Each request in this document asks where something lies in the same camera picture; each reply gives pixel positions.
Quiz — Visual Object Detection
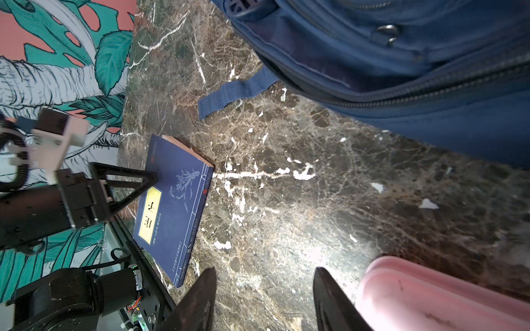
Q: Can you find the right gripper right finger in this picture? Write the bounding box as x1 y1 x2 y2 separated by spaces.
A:
313 267 372 331

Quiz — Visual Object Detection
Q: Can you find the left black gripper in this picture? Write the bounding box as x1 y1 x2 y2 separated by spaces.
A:
1 162 158 251

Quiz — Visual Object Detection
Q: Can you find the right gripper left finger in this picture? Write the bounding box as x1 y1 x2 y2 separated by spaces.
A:
161 267 218 331

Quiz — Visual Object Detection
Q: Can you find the navy blue notebook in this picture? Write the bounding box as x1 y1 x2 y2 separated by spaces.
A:
133 135 214 288

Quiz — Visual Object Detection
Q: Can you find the navy blue student backpack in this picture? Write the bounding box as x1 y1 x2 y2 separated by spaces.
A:
198 0 529 169

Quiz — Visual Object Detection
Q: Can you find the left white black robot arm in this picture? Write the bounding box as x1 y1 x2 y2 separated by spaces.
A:
1 163 158 330

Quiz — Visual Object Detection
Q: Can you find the pink pencil case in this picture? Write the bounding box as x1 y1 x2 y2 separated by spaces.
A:
355 257 529 330

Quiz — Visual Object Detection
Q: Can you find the black front mounting rail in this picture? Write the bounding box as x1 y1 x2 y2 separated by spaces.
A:
108 214 177 331

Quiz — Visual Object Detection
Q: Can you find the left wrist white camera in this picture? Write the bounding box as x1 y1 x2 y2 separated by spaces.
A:
1 108 90 185

